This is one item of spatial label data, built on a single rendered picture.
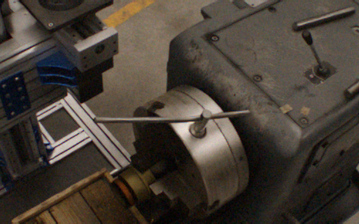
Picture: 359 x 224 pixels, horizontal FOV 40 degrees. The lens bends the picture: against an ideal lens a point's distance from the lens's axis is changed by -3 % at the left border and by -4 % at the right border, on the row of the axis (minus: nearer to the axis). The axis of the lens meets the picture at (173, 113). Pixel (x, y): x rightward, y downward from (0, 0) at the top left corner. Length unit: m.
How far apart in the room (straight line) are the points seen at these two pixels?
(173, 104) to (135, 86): 1.66
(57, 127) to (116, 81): 0.57
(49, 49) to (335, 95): 0.85
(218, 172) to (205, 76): 0.25
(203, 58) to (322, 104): 0.31
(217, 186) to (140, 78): 1.78
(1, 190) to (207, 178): 1.32
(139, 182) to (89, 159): 1.14
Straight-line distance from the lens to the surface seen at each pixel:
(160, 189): 1.19
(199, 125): 1.08
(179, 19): 3.22
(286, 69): 1.25
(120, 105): 2.74
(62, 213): 1.41
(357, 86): 1.25
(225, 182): 1.16
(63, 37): 1.51
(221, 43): 1.28
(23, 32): 1.60
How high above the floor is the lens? 2.13
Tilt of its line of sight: 52 degrees down
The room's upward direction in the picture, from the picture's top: 5 degrees clockwise
